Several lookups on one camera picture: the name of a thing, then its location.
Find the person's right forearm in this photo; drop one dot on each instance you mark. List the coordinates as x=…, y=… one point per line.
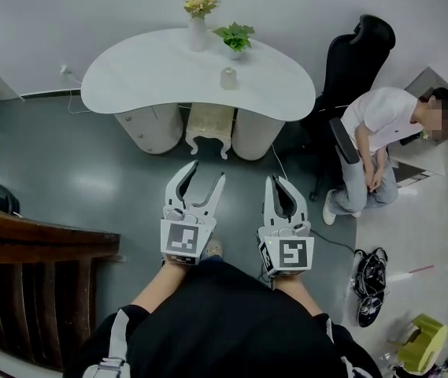
x=297, y=293

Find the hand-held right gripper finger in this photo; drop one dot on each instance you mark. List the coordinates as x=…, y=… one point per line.
x=271, y=203
x=297, y=200

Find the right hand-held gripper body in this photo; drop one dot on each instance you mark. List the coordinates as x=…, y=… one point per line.
x=289, y=250

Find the yellow flower bunch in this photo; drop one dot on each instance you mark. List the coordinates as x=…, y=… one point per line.
x=200, y=3

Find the ornate white stool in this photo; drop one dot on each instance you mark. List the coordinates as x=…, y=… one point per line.
x=210, y=129

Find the small beige container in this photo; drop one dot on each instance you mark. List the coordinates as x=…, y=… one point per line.
x=228, y=78

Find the black office chair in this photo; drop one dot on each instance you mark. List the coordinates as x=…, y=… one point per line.
x=349, y=73

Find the white kidney-shaped table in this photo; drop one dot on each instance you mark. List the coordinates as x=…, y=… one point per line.
x=192, y=77

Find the person's black top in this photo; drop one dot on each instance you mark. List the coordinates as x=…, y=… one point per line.
x=223, y=321

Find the dark wooden furniture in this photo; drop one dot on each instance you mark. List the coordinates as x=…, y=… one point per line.
x=30, y=286

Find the white vase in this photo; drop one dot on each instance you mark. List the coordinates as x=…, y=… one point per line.
x=197, y=34

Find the person's left forearm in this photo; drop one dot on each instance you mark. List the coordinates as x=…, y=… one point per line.
x=160, y=286

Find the yellow-green plastic stool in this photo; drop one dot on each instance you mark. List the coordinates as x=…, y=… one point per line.
x=422, y=341

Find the green potted plant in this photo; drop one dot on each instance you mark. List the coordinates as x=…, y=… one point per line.
x=234, y=38

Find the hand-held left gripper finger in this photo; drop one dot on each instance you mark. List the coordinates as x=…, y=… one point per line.
x=212, y=195
x=180, y=179

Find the person's shoe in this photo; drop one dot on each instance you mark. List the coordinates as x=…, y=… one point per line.
x=214, y=247

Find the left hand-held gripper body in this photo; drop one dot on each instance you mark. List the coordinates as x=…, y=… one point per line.
x=187, y=238

